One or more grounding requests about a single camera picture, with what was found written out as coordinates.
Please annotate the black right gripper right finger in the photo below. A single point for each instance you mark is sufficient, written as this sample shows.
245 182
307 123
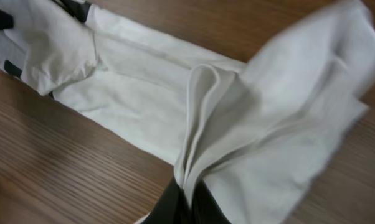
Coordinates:
205 209

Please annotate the white Puma t-shirt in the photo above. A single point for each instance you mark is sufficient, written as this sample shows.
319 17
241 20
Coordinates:
255 133

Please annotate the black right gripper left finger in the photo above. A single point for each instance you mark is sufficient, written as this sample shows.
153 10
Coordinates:
168 208

